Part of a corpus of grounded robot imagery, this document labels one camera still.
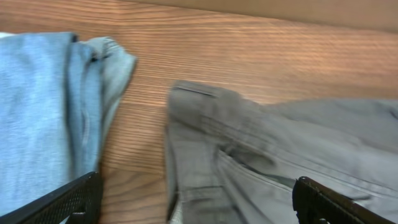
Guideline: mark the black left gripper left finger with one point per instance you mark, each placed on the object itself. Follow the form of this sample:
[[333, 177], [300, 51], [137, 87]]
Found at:
[[76, 202]]

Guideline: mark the folded blue denim jeans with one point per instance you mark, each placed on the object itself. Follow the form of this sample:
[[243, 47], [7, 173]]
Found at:
[[59, 96]]

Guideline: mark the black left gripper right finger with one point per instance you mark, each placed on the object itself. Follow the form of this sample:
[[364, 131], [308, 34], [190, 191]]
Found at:
[[316, 204]]

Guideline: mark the brown cardboard box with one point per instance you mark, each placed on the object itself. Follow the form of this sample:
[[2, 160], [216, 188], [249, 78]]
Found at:
[[362, 14]]

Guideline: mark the grey shorts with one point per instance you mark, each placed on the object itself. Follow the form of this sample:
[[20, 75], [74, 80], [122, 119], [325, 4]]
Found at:
[[231, 160]]

